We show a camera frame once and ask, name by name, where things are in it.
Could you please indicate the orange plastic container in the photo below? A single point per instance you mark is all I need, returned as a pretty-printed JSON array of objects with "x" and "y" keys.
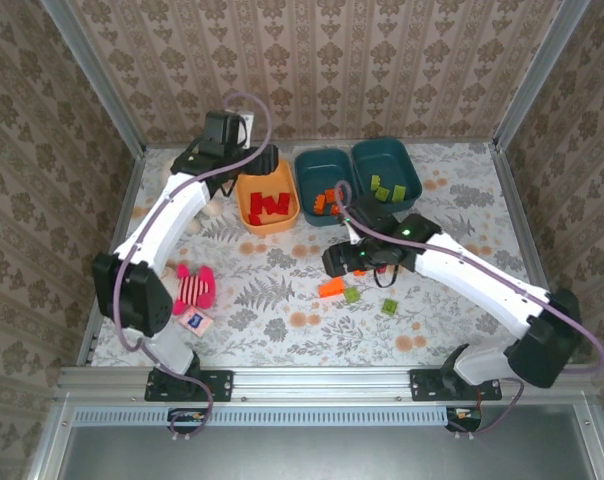
[{"x": 287, "y": 180}]

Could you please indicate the long green lego brick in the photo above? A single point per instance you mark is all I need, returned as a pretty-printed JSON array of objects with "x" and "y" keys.
[{"x": 398, "y": 192}]

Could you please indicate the small green lego brick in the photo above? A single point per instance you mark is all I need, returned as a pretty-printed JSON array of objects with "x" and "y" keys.
[{"x": 376, "y": 182}]

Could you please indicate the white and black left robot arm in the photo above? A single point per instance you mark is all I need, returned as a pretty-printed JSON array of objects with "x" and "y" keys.
[{"x": 157, "y": 230}]

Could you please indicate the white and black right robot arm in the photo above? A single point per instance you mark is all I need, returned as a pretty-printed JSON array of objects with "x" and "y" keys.
[{"x": 482, "y": 280}]

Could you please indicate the orange sloped lego brick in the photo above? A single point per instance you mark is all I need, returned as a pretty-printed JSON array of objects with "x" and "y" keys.
[{"x": 332, "y": 288}]

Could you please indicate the teal plastic container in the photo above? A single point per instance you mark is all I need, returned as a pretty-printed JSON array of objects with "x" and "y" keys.
[
  {"x": 384, "y": 160},
  {"x": 317, "y": 170}
]

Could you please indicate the white teddy bear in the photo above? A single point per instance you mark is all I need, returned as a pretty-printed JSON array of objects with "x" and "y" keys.
[{"x": 213, "y": 208}]

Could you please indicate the floral tablecloth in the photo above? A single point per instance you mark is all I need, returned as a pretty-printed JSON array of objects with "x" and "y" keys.
[{"x": 302, "y": 345}]

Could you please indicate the pink striped plush toy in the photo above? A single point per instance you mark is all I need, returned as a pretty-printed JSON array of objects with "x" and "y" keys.
[{"x": 194, "y": 290}]

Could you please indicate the small picture card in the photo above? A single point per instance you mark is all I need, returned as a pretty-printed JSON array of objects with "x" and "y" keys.
[{"x": 196, "y": 321}]

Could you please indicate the grey metal panel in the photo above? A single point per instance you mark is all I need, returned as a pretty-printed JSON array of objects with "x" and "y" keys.
[{"x": 307, "y": 455}]

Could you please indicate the aluminium table edge rail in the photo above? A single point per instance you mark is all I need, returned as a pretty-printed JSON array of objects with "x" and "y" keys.
[{"x": 322, "y": 382}]

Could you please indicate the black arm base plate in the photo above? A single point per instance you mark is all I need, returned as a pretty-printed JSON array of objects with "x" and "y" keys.
[
  {"x": 217, "y": 385},
  {"x": 424, "y": 385}
]

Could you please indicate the aluminium frame post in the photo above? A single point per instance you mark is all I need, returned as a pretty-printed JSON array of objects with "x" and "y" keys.
[
  {"x": 542, "y": 75},
  {"x": 92, "y": 75}
]

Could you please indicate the aluminium side rail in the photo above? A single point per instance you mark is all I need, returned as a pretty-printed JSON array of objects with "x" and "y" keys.
[
  {"x": 524, "y": 240},
  {"x": 97, "y": 330}
]

